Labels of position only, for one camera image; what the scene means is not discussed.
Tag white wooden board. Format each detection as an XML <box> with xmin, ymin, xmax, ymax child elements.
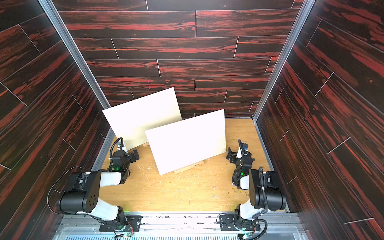
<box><xmin>103</xmin><ymin>88</ymin><xmax>182</xmax><ymax>150</ymax></box>
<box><xmin>146</xmin><ymin>109</ymin><xmax>227</xmax><ymax>175</ymax></box>

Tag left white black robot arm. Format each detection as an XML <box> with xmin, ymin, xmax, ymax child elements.
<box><xmin>57</xmin><ymin>150</ymin><xmax>142</xmax><ymax>233</ymax></box>

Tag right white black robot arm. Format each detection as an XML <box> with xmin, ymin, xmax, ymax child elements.
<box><xmin>220</xmin><ymin>145</ymin><xmax>287</xmax><ymax>231</ymax></box>

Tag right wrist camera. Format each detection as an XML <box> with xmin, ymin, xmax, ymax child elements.
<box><xmin>236</xmin><ymin>142</ymin><xmax>248</xmax><ymax>159</ymax></box>

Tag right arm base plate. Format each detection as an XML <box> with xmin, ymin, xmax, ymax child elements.
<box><xmin>216</xmin><ymin>214</ymin><xmax>261</xmax><ymax>232</ymax></box>

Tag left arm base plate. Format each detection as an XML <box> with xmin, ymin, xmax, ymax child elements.
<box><xmin>99</xmin><ymin>215</ymin><xmax>143</xmax><ymax>233</ymax></box>

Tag metal base rail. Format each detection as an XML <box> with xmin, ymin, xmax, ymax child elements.
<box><xmin>53</xmin><ymin>212</ymin><xmax>310</xmax><ymax>240</ymax></box>

